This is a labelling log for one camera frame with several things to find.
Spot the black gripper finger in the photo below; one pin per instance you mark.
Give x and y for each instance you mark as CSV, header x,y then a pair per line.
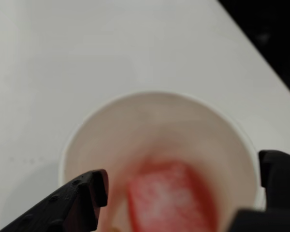
x,y
62,207
280,193

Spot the red sugar-coated cube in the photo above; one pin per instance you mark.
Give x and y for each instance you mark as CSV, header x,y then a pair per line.
x,y
169,195

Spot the beige paper cup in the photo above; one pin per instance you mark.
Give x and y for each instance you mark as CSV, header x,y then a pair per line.
x,y
159,125

